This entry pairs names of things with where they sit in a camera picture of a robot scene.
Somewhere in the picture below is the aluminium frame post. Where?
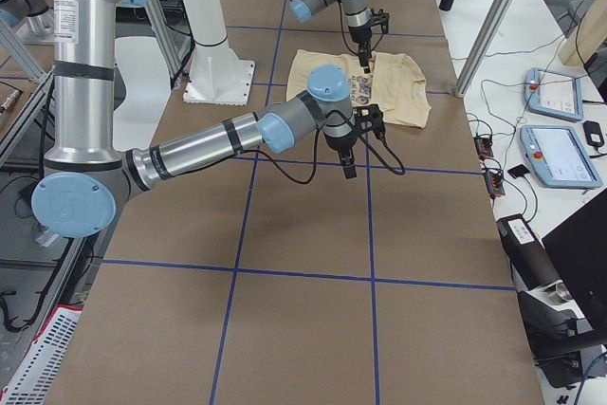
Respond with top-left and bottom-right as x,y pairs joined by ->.
453,0 -> 513,98

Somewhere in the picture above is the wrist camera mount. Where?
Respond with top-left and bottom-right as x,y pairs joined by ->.
369,9 -> 390,34
354,104 -> 386,142

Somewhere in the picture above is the black box white label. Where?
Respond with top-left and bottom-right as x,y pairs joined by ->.
496,214 -> 561,289

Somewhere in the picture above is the cream long-sleeve printed shirt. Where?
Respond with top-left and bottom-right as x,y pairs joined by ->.
286,49 -> 431,128

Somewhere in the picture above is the far teach pendant tablet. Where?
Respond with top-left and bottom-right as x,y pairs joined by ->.
524,67 -> 583,121

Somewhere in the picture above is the near teach pendant tablet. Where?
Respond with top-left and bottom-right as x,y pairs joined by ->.
519,125 -> 603,190

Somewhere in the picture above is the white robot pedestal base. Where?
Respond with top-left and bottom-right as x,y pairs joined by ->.
183,0 -> 255,106

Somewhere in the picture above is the black monitor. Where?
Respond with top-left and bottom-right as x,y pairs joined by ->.
543,192 -> 607,328

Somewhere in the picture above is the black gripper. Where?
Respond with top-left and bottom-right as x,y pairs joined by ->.
349,24 -> 372,74
324,133 -> 357,179

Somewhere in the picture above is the white plastic chair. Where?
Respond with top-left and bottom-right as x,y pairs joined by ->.
112,36 -> 157,150

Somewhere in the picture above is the white plastic basket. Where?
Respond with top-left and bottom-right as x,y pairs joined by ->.
1,304 -> 83,404

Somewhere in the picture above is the teach pendant tablet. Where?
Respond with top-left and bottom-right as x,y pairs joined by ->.
519,125 -> 603,190
524,67 -> 583,121

